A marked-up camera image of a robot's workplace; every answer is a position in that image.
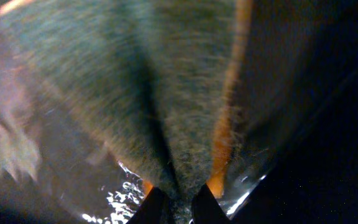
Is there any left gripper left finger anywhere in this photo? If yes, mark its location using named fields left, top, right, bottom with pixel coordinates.
left=127, top=187, right=170, bottom=224

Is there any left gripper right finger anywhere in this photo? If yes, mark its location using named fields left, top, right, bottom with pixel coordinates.
left=191, top=184, right=231, bottom=224

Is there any orange green scrub sponge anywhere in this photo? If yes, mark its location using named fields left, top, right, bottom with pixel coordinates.
left=0, top=0, right=253, bottom=223

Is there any rectangular black tray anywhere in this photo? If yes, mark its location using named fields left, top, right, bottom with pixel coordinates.
left=0, top=1, right=358, bottom=223

